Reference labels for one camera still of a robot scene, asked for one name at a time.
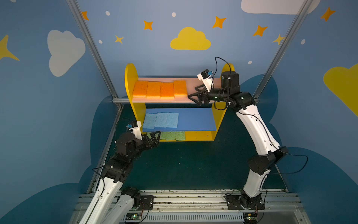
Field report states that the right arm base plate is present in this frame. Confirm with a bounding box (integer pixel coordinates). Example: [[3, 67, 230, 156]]
[[224, 193, 265, 210]]

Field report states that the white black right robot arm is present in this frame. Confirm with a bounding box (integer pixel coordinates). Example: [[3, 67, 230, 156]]
[[188, 70, 288, 208]]

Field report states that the right green circuit board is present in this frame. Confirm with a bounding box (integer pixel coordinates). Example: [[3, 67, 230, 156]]
[[242, 213, 258, 224]]

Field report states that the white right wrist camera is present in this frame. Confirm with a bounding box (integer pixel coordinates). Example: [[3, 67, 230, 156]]
[[197, 69, 213, 92]]

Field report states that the yellow wooden shelf unit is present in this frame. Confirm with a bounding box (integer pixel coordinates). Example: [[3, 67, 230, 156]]
[[125, 63, 227, 141]]

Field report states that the aluminium frame post right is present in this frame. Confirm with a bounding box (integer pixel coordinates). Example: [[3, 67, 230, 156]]
[[253, 0, 314, 104]]

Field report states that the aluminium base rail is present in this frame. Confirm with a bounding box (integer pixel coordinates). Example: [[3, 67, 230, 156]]
[[70, 189, 310, 224]]

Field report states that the green sponge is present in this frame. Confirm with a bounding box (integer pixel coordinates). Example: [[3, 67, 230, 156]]
[[175, 132, 186, 141], [160, 132, 167, 140], [166, 132, 177, 141]]

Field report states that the aluminium frame post left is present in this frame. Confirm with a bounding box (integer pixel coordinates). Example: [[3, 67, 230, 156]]
[[66, 0, 118, 99]]

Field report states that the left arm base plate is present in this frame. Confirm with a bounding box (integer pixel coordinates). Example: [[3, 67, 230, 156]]
[[131, 195, 154, 211]]

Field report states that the green circuit board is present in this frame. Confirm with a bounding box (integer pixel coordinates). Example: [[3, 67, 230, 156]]
[[125, 213, 143, 222], [242, 213, 258, 224]]

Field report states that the orange sponge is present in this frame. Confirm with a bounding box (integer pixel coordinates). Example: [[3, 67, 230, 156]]
[[146, 82, 161, 99], [173, 80, 187, 98], [160, 82, 174, 99], [132, 81, 149, 98]]

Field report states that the aluminium frame crossbar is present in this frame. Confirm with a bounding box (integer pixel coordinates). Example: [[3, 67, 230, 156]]
[[112, 97, 260, 105]]

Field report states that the left green circuit board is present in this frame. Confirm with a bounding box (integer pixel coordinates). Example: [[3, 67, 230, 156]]
[[125, 213, 143, 222]]

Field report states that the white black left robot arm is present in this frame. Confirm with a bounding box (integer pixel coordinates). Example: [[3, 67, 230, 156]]
[[80, 131, 161, 224]]

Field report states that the blue sponge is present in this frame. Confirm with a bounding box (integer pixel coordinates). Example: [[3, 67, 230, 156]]
[[154, 113, 168, 128], [166, 113, 179, 128], [143, 113, 157, 129]]

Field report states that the aluminium frame post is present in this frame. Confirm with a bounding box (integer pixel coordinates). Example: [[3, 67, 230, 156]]
[[253, 0, 314, 104], [66, 0, 118, 99]]

